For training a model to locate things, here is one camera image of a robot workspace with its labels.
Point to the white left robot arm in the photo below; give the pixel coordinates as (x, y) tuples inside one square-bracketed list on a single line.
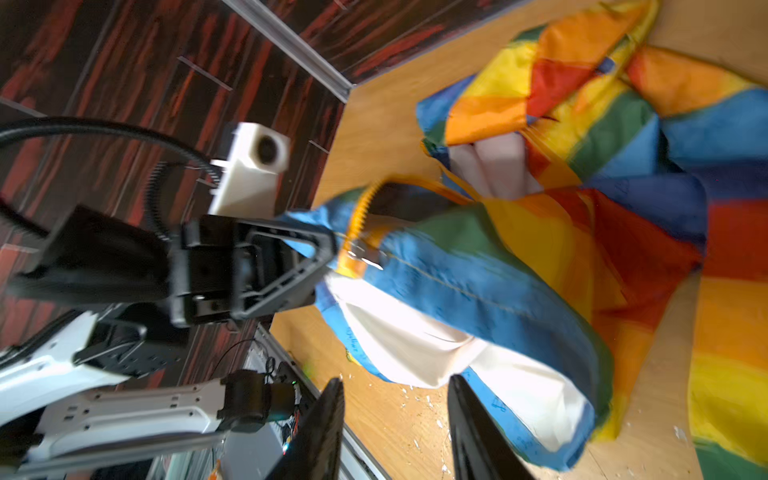
[(61, 390)]

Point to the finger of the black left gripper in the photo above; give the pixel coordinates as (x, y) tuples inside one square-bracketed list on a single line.
[(314, 242), (264, 286)]

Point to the aluminium front rail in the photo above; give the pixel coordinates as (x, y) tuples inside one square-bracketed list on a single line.
[(356, 460)]

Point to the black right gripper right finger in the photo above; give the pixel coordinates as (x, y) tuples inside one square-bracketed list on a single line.
[(480, 450)]

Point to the rainbow striped zip jacket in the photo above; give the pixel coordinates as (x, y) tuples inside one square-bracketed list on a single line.
[(585, 175)]

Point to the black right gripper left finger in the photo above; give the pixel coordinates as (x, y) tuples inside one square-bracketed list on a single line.
[(315, 453)]

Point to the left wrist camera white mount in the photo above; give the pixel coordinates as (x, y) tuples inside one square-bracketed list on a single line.
[(248, 188)]

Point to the aluminium frame post left corner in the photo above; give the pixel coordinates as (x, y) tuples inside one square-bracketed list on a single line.
[(281, 35)]

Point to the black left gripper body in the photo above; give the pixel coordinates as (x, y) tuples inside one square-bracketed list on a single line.
[(92, 260)]

